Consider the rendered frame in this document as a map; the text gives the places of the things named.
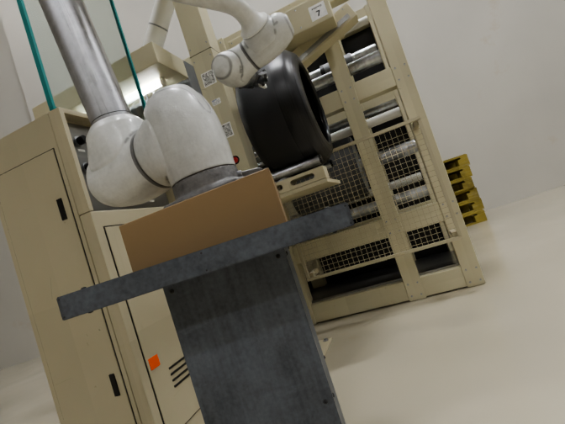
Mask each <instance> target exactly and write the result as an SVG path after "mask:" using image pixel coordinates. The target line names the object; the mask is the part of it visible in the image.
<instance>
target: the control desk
mask: <svg viewBox="0 0 565 424"><path fill-rule="evenodd" d="M90 127H91V123H90V121H89V119H88V117H87V114H84V113H80V112H77V111H73V110H69V109H64V108H60V107H57V108H55V109H53V110H51V111H50V112H48V114H45V115H43V116H41V117H39V118H38V119H36V120H34V121H32V122H30V123H28V124H27V125H25V126H23V127H21V128H19V129H18V130H15V131H14V132H12V133H11V134H9V135H6V136H4V137H3V138H2V139H0V219H1V221H2V225H3V229H4V233H5V236H6V239H7V242H8V247H9V250H10V253H11V256H12V259H13V265H14V267H15V270H16V274H17V276H18V281H19V285H20V288H21V290H22V294H23V297H24V302H25V305H26V308H27V311H28V314H29V319H30V322H31V326H32V328H33V331H34V336H35V340H36V342H37V346H38V349H39V351H40V356H41V360H42V363H43V366H44V369H45V374H46V377H47V380H48V383H49V386H50V391H51V394H52V397H53V401H54V403H55V408H56V411H57V415H58V417H59V421H60V424H205V423H204V420H203V415H202V412H201V410H200V407H199V404H198V399H197V396H196V394H195V390H194V388H193V383H192V380H191V377H190V374H189V372H188V369H187V364H186V361H185V358H184V356H183V352H182V348H181V345H180V342H179V339H178V336H177V332H176V328H175V326H174V323H173V320H172V315H171V312H170V310H169V307H168V303H167V301H166V296H165V293H164V290H163V289H158V290H155V291H152V292H150V293H147V294H142V295H140V296H137V297H134V298H132V299H127V300H125V301H122V302H119V303H117V304H114V305H110V306H107V307H104V308H102V309H99V310H94V311H93V312H92V313H89V314H88V313H86V314H83V315H79V316H76V317H73V318H71V319H68V320H65V321H64V320H62V317H61V313H60V309H59V306H58V304H57V300H56V299H57V297H60V296H62V295H65V294H69V293H72V292H75V291H78V290H80V289H81V288H83V287H90V286H93V285H95V284H100V283H103V282H106V281H109V280H111V279H114V278H118V277H121V276H124V275H126V274H129V273H132V272H133V271H132V267H131V265H130V262H129V257H128V254H127V251H126V249H125V245H124V241H123V238H122V235H121V232H120V229H119V227H120V226H121V225H124V224H126V223H129V222H130V221H133V220H137V219H139V218H141V217H144V216H146V215H149V214H152V213H154V212H156V211H158V210H161V209H163V208H164V207H165V206H166V205H168V204H170V203H172V202H174V201H176V200H175V197H174V193H173V191H172V188H170V189H169V190H168V191H166V192H165V193H163V194H162V195H160V196H158V197H156V198H154V199H152V200H150V201H148V202H145V203H143V204H137V205H132V206H127V207H112V206H108V205H106V204H103V203H101V202H99V201H98V200H97V199H96V198H95V197H94V196H93V195H92V193H91V192H90V190H89V188H88V186H87V166H88V157H87V143H86V137H87V133H88V131H89V129H90ZM156 354H157V355H158V358H159V361H160V365H159V366H158V367H156V368H154V369H153V370H152V371H151V369H150V365H149V361H148V359H150V358H152V357H153V356H155V355H156Z"/></svg>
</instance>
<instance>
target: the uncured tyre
mask: <svg viewBox="0 0 565 424"><path fill-rule="evenodd" d="M263 69H266V71H267V74H268V75H269V79H267V80H268V82H267V88H265V89H264V88H262V87H254V88H253V89H246V88H242V89H239V88H237V87H236V88H235V98H236V102H237V107H238V110H239V113H240V118H241V121H242V124H243V125H244V128H245V130H246V133H247V135H248V138H249V140H250V142H251V144H252V146H253V148H254V149H255V151H256V153H257V155H258V156H259V157H260V159H261V161H262V162H263V163H264V164H265V166H266V167H268V168H269V170H270V171H272V172H275V171H277V170H280V169H282V168H285V167H288V166H291V165H293V164H295V163H297V162H301V161H303V160H306V159H309V158H310V157H313V156H317V155H319V154H320V155H321V156H322V158H323V161H324V162H323V163H321V164H320V165H318V166H315V167H311V168H309V169H307V170H304V171H302V172H307V171H308V170H311V169H314V168H316V167H320V166H323V165H324V164H325V163H327V162H328V161H329V159H330V156H331V154H332V152H333V145H332V140H331V136H330V129H329V126H328V123H327V119H326V117H325V112H324V110H323V107H322V104H321V102H320V100H319V96H318V93H317V92H316V90H315V87H314V84H313V83H312V80H311V78H310V76H309V74H308V73H307V71H306V69H305V67H304V65H303V63H302V62H301V60H300V59H299V58H298V56H297V55H296V54H295V53H292V52H291V51H288V50H284V51H283V52H282V53H281V54H280V55H279V56H278V57H276V58H275V59H274V60H273V61H271V62H270V63H268V64H267V65H265V66H264V67H262V68H261V69H260V70H259V71H258V72H261V71H262V70H263ZM302 172H298V173H295V174H294V175H291V176H288V177H293V176H295V175H298V174H300V173H302ZM288 177H287V178H288Z"/></svg>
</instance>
